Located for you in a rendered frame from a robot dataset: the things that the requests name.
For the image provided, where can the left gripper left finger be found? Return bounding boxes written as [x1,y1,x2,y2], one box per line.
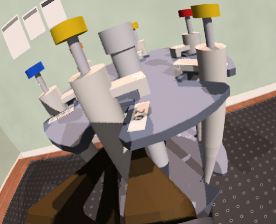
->
[24,147,120,224]

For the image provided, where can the white pipette with blue button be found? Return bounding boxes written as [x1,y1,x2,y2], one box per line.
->
[25,62,98,162]

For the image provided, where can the black perforated breadboard plate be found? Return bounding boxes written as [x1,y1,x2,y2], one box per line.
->
[1,96,276,224]

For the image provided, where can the white hand pipette with yellow button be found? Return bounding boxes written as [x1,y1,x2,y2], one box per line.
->
[50,16,151,183]

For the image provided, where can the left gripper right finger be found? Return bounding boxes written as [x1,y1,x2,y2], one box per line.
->
[124,147,197,224]

